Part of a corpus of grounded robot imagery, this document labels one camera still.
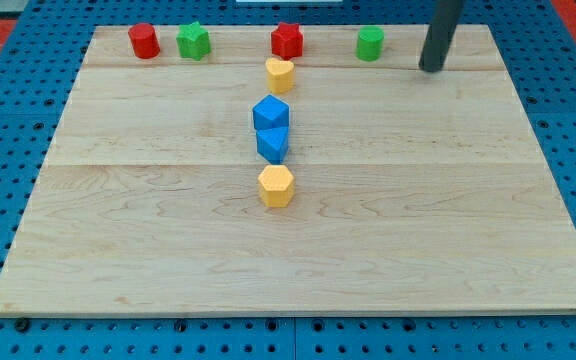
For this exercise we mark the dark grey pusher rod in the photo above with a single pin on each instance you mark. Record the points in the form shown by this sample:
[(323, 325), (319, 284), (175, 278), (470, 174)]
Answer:
[(440, 34)]

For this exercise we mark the green cylinder block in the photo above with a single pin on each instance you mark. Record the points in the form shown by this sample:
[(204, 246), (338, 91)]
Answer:
[(369, 43)]

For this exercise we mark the red star block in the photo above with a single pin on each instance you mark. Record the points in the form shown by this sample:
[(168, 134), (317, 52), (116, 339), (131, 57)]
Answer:
[(287, 40)]

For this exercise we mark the yellow heart block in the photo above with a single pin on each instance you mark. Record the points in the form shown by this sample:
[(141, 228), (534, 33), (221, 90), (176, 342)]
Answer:
[(280, 75)]

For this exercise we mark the light wooden board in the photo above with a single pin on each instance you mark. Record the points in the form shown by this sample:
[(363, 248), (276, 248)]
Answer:
[(416, 194)]

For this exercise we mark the blue cube block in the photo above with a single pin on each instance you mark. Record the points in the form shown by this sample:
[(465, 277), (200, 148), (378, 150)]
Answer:
[(270, 112)]

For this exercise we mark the blue triangle block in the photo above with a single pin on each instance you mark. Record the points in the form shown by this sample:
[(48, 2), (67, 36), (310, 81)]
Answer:
[(273, 144)]

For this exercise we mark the yellow hexagon block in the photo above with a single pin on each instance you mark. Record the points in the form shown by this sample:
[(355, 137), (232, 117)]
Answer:
[(276, 186)]

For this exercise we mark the green star block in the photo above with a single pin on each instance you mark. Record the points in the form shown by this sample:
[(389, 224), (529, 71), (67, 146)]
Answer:
[(193, 41)]

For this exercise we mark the red cylinder block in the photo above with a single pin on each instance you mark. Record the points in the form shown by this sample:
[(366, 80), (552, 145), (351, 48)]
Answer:
[(144, 40)]

